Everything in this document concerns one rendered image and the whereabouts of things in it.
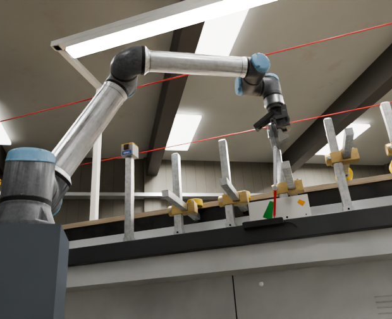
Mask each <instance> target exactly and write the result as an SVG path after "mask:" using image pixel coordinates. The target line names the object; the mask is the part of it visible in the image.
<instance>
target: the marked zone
mask: <svg viewBox="0 0 392 319"><path fill-rule="evenodd" d="M273 207H274V202H273V201H270V202H269V204H268V206H267V209H266V211H265V213H264V216H263V218H267V219H269V218H273Z"/></svg>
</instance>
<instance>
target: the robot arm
mask: <svg viewBox="0 0 392 319"><path fill-rule="evenodd" d="M269 67H270V61H269V59H268V58H267V56H265V55H264V54H261V53H255V54H253V55H252V57H236V56H219V55H210V54H193V53H177V52H168V51H151V50H148V49H147V47H146V46H132V47H128V48H126V49H124V50H122V51H120V52H119V53H118V54H117V55H116V56H115V57H114V58H113V60H112V61H111V66H110V69H111V73H110V75H109V76H108V78H107V79H106V81H105V82H104V83H103V86H102V87H101V88H100V90H99V91H98V92H97V94H96V95H95V96H94V98H93V99H92V100H91V102H89V104H88V105H87V107H86V108H85V109H84V110H83V112H82V113H81V115H80V116H79V117H78V118H77V120H76V121H75V122H74V124H73V125H72V126H71V127H70V129H69V130H68V131H67V133H66V134H65V135H64V137H63V138H62V139H61V140H60V142H59V143H58V145H57V146H56V147H55V148H54V150H53V151H52V152H50V151H47V150H45V149H39V148H35V147H19V148H14V149H12V150H10V151H9V152H8V153H7V156H6V159H5V165H4V173H3V181H2V185H1V193H0V224H49V223H55V222H54V218H53V216H54V215H55V214H56V213H57V212H58V211H59V210H60V208H61V205H62V202H63V197H64V195H65V194H66V192H67V191H68V189H69V188H70V187H71V179H70V177H71V176H72V175H73V173H74V172H75V170H76V169H77V168H78V166H79V165H80V163H81V162H82V160H83V159H84V157H85V156H86V155H87V153H88V152H89V151H90V149H91V148H92V146H93V145H94V144H95V142H96V140H97V139H98V138H99V136H100V135H101V134H102V132H103V131H104V129H105V128H106V127H107V125H108V124H109V122H110V121H111V120H112V118H113V116H114V115H115V114H116V112H117V111H118V110H119V108H120V107H121V105H122V104H123V103H124V101H126V100H127V98H129V97H131V96H133V95H134V93H135V91H136V89H137V79H138V75H145V74H146V73H147V72H162V73H182V74H193V75H213V76H224V77H236V79H235V92H236V94H237V95H239V96H260V97H263V100H264V106H265V109H266V111H268V113H267V114H266V115H265V116H263V117H262V118H261V119H260V120H259V121H257V122H256V123H255V124H254V129H255V130H256V131H257V132H258V131H260V130H261V129H262V128H263V127H265V126H266V125H267V124H268V123H269V122H271V127H272V130H273V132H274V137H275V140H276V146H277V148H278V149H279V150H281V146H280V145H282V144H284V143H287V142H288V141H289V138H288V137H289V136H288V134H284V133H283V132H287V131H289V130H291V125H290V120H289V119H290V117H289V116H288V112H287V109H286V104H284V101H283V95H282V92H281V86H280V81H279V78H278V76H277V75H275V74H273V73H268V74H267V72H268V70H269Z"/></svg>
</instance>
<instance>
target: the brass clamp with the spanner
mask: <svg viewBox="0 0 392 319"><path fill-rule="evenodd" d="M294 183H295V189H291V190H288V186H287V184H286V182H280V183H276V185H277V186H278V190H277V191H276V196H278V197H279V195H280V194H284V193H288V195H294V194H301V193H305V192H304V188H303V182H302V179H300V180H294Z"/></svg>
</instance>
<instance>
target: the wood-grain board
mask: <svg viewBox="0 0 392 319"><path fill-rule="evenodd" d="M387 180H392V173H390V174H386V175H378V176H373V177H366V178H358V179H353V180H347V181H346V182H347V185H348V187H349V186H354V185H362V184H370V183H375V182H383V181H387ZM337 188H338V183H337V182H333V183H329V184H321V185H313V186H309V187H304V192H305V193H308V192H316V191H324V190H329V189H337ZM270 198H274V196H273V193H272V192H269V193H264V194H256V195H252V196H250V200H249V202H250V201H258V200H263V199H270ZM216 206H219V203H218V201H212V202H207V203H203V207H202V208H199V209H204V208H212V207H216ZM199 209H198V210H199ZM166 214H168V208H167V209H163V210H155V211H147V212H143V213H135V214H134V219H137V218H145V217H150V216H158V215H166ZM124 220H125V216H124V215H123V216H115V217H111V218H103V219H98V220H90V221H86V222H78V223H70V224H66V225H62V227H63V230H66V229H71V228H79V227H87V226H92V225H100V224H104V223H113V222H120V221H124Z"/></svg>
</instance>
